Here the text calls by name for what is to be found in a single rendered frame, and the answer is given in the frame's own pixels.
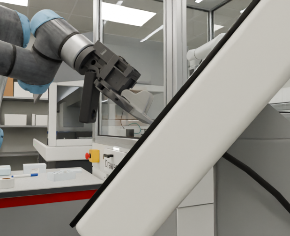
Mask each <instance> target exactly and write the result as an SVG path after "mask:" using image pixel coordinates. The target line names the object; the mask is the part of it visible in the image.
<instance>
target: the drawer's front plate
mask: <svg viewBox="0 0 290 236"><path fill-rule="evenodd" d="M104 154H112V155H113V157H110V158H106V157H104V170H105V171H108V172H110V173H112V172H113V170H114V167H116V165H118V164H119V163H120V162H121V160H122V159H123V158H124V157H125V156H126V153H124V152H120V151H116V150H111V149H104ZM105 160H107V161H105ZM107 162H109V163H110V164H109V163H108V166H107ZM112 164H113V165H115V166H114V167H113V166H112V169H111V168H109V167H111V166H109V165H112ZM106 166H107V167H106Z"/></svg>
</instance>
